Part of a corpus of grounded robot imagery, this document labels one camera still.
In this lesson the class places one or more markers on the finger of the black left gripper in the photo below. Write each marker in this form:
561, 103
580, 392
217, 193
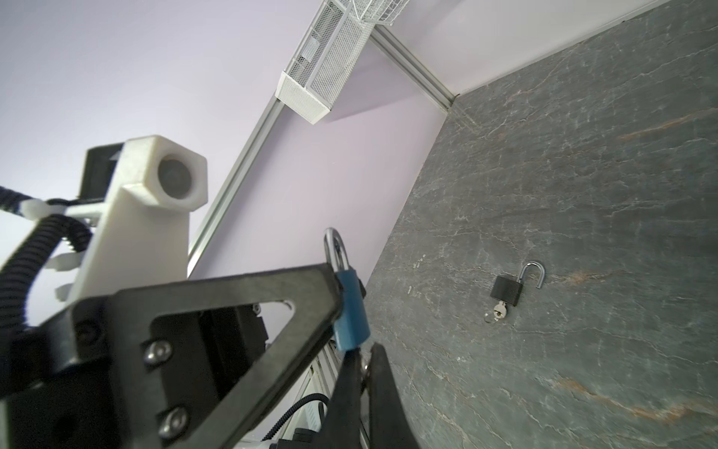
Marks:
298, 307

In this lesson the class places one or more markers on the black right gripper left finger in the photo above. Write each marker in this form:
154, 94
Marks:
341, 428

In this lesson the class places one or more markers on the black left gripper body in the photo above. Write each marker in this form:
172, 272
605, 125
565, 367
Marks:
56, 393

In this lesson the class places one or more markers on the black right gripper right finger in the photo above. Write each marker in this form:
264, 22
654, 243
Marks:
388, 425

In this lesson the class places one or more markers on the blue padlock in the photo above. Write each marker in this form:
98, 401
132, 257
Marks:
351, 329

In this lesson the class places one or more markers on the silver key with ring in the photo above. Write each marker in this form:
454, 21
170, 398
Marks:
498, 313

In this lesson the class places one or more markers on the black padlock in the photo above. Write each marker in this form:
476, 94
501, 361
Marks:
508, 290

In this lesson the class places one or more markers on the small silver key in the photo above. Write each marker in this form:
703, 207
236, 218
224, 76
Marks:
365, 371

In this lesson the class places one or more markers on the white mesh box basket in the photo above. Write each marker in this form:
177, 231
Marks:
324, 61

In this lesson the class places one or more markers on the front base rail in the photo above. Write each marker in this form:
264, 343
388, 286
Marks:
320, 377

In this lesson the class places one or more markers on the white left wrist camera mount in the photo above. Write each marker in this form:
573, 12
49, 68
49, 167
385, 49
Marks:
142, 225

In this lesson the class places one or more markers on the aluminium frame rails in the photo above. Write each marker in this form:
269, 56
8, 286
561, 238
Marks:
393, 49

